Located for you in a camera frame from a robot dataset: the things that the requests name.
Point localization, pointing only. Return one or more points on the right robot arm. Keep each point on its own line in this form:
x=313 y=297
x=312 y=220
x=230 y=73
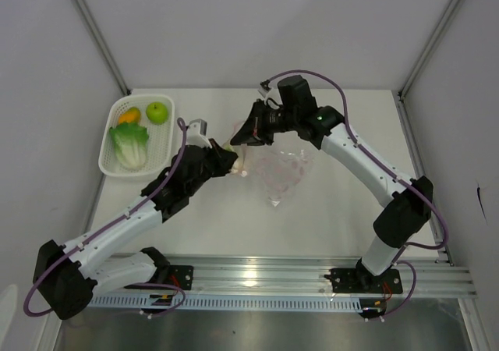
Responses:
x=291 y=107

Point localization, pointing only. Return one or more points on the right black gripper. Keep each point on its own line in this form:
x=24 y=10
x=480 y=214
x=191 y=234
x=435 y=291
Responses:
x=253 y=131

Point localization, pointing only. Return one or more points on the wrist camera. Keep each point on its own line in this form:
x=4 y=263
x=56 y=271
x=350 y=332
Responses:
x=266 y=91
x=196 y=133

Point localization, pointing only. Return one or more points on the slotted cable duct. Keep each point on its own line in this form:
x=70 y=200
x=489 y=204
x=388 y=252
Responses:
x=322 y=304

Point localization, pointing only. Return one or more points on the orange fruit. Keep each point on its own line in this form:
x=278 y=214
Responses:
x=132 y=115

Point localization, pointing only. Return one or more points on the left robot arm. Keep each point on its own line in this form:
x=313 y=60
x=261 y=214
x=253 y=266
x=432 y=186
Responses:
x=70 y=275

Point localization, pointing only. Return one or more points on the aluminium mounting rail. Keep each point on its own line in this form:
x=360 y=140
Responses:
x=304 y=276

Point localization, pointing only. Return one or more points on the green leafy lettuce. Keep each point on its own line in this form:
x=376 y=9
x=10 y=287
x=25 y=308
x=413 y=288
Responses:
x=129 y=140

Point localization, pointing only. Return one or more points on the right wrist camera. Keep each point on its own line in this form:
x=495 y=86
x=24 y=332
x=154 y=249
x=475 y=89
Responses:
x=266 y=91

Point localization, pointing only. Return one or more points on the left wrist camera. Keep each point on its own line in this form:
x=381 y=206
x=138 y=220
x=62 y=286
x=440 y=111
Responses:
x=196 y=133

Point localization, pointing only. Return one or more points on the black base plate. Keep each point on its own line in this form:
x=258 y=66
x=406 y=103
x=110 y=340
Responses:
x=351 y=280
x=176 y=275

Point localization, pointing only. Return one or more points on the green apple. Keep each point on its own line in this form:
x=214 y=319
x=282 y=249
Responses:
x=157 y=113

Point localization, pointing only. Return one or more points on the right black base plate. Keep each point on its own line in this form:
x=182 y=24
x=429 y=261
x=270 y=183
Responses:
x=351 y=280

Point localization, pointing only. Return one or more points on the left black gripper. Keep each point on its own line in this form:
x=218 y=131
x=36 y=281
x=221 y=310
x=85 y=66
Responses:
x=224 y=160

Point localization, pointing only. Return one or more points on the white plastic basket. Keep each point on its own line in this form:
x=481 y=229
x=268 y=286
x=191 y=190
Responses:
x=159 y=144

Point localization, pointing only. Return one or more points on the clear zip top bag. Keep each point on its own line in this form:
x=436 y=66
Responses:
x=279 y=168

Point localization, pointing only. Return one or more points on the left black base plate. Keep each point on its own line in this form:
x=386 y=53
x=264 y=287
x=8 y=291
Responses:
x=176 y=275

